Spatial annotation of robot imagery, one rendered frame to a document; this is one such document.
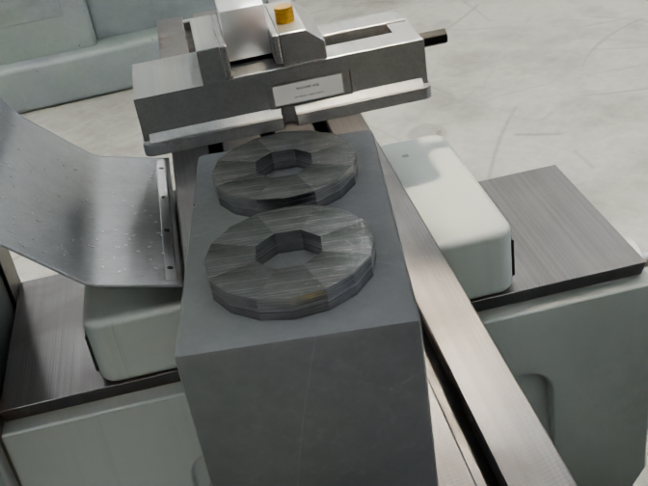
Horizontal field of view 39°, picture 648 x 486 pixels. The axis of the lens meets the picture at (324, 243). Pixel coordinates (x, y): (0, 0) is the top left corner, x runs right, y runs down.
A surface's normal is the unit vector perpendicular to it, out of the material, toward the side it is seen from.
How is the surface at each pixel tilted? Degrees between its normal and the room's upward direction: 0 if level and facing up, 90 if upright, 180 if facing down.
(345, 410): 90
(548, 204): 0
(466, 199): 0
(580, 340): 90
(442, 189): 0
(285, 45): 90
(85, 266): 38
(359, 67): 90
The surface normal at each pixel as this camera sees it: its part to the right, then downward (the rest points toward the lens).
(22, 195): 0.59, -0.74
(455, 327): -0.14, -0.84
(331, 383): 0.06, 0.52
